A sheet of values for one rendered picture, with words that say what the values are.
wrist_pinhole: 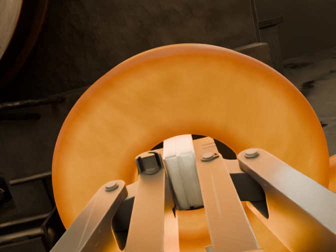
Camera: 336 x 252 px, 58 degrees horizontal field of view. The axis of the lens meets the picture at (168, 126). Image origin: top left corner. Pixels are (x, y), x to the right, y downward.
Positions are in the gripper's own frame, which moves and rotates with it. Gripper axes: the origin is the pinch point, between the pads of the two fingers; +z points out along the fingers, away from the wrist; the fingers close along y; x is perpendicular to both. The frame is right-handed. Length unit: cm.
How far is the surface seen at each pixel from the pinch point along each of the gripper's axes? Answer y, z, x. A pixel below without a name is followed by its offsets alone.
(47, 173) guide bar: -22.6, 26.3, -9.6
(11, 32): -16.2, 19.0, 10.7
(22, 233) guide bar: -24.5, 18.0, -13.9
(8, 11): -15.7, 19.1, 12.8
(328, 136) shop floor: 95, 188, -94
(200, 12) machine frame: 6.4, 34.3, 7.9
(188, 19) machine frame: 4.3, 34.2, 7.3
